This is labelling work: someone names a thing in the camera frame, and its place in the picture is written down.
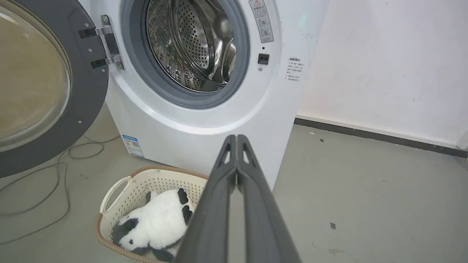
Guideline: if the round grey washing machine door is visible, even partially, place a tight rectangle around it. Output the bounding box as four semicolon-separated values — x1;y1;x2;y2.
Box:
0;0;109;179

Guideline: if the thin grey floor cable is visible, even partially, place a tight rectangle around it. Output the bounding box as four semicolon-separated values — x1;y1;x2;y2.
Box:
0;134;121;246

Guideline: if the white front-load washing machine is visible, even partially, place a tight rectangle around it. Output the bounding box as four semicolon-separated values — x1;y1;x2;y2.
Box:
78;0;330;190

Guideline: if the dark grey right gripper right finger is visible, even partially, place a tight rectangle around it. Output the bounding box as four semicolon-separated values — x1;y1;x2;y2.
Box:
237;134;302;263

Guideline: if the cream perforated laundry basket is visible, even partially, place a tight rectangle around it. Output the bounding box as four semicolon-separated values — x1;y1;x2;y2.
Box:
94;166;209;263

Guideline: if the black and white panda plush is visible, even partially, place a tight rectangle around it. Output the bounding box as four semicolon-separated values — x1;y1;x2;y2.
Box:
112;188;194;263

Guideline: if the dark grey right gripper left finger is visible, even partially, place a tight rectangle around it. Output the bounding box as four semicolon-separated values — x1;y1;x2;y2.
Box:
175;134;237;263

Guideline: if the metal door hinge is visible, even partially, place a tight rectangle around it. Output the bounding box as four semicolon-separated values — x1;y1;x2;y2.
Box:
79;15;125;70

